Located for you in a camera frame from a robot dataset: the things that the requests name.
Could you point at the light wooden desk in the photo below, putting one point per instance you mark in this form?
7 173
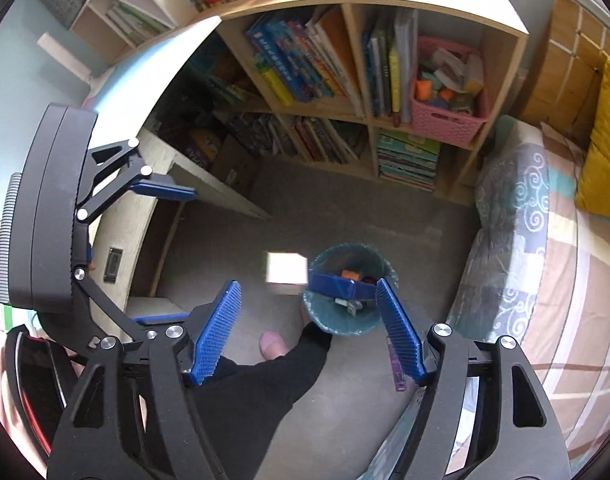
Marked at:
125 230

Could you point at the grey swirl patterned blanket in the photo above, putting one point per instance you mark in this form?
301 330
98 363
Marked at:
515 220

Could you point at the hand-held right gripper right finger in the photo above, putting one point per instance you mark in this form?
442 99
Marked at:
400 330

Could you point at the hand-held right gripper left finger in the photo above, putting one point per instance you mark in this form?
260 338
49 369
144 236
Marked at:
217 330

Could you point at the brown cardboard box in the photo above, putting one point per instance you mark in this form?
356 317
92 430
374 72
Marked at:
235 165

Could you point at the wooden headboard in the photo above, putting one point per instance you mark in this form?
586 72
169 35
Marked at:
560 60

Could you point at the trash bin with teal bag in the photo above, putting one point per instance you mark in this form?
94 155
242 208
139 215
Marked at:
345 322

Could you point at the yellow printed box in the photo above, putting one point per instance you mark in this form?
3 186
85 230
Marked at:
202 145

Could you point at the wooden bookshelf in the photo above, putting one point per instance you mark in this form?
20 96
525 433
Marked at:
500 75

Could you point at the long purple toothbrush package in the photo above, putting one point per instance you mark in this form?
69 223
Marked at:
397 367

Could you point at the bed with plaid sheet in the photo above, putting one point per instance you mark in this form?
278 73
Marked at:
575 310

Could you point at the blue chewing gum box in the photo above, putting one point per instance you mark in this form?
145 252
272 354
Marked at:
335 285

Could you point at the stack of teal books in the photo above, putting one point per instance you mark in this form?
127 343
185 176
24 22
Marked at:
407 160

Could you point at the orange packet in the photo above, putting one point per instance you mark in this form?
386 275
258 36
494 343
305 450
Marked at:
351 275

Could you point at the row of colourful picture books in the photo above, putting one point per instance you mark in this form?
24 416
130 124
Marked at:
295 60

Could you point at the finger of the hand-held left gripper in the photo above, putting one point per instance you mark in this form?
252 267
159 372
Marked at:
165 191
160 319

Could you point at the small white cube box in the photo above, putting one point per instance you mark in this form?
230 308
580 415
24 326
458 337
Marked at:
285 272

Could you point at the yellow pillow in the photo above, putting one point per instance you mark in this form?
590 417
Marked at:
605 160

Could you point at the pink plastic basket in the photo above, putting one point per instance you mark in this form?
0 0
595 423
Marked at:
445 120

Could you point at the row of thin upright books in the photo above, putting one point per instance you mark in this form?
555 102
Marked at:
385 70

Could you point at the row of leaning dark books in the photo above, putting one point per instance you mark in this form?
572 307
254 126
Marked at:
325 137

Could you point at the pink slipper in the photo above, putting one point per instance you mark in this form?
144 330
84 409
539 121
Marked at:
274 345

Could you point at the person's leg in black pants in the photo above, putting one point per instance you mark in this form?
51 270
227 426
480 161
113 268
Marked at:
285 410

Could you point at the white wall fixture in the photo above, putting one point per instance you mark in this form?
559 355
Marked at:
65 57

